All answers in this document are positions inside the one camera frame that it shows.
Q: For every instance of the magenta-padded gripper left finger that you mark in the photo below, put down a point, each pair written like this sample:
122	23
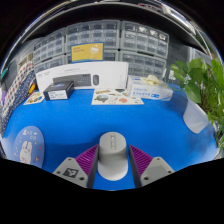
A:
71	171

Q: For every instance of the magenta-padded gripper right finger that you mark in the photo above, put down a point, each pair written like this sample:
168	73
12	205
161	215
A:
156	169

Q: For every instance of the grey white computer mouse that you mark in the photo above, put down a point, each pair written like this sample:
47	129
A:
112	156

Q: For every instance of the round blue cartoon mouse pad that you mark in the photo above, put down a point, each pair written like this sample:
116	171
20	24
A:
28	146

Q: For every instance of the white plant pot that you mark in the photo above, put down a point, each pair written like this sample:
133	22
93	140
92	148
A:
195	116

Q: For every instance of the white tissue box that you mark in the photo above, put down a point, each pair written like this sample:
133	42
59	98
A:
150	91

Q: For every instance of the small black cardboard box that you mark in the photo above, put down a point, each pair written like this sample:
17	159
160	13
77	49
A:
58	90

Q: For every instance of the cartoon sticker sheet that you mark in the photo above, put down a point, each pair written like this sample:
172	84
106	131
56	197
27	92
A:
115	97
34	98

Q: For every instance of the green leafy plant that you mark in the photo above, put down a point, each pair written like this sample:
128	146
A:
203	80

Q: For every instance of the white keyboard packaging box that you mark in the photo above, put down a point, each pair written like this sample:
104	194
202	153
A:
110	70

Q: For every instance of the yellow card sign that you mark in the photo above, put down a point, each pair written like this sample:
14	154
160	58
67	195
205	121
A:
87	52

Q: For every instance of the grey drawer cabinet stack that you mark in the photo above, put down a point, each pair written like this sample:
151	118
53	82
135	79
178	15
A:
140	40

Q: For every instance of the dark wall shelf unit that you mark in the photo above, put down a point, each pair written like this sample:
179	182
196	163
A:
100	11

